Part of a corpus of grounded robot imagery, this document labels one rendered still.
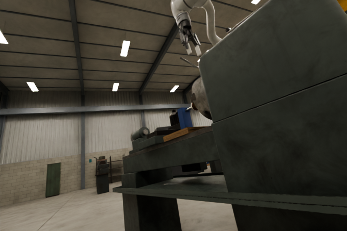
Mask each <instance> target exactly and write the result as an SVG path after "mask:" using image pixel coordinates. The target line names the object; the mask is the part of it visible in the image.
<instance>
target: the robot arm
mask: <svg viewBox="0 0 347 231"><path fill-rule="evenodd" d="M194 7H198V8H201V7H202V8H204V9H205V10H206V13H207V35H208V38H209V40H210V42H211V43H212V45H213V46H214V45H216V44H217V43H218V42H219V41H220V40H221V38H219V37H218V36H217V35H216V33H215V12H214V7H213V4H212V2H211V1H210V0H171V10H172V14H173V16H174V18H175V19H176V22H177V25H178V27H179V28H180V30H179V31H178V32H179V34H180V39H181V44H183V46H185V48H186V50H187V53H188V55H190V54H191V53H192V50H191V47H190V45H189V43H187V40H188V38H189V39H191V41H192V43H193V44H194V46H195V50H196V53H197V56H198V57H199V56H200V55H201V51H200V48H199V46H201V44H200V42H199V40H198V38H197V36H196V33H193V32H192V30H191V29H192V26H191V20H190V17H189V13H190V11H191V10H192V9H193V8H194Z"/></svg>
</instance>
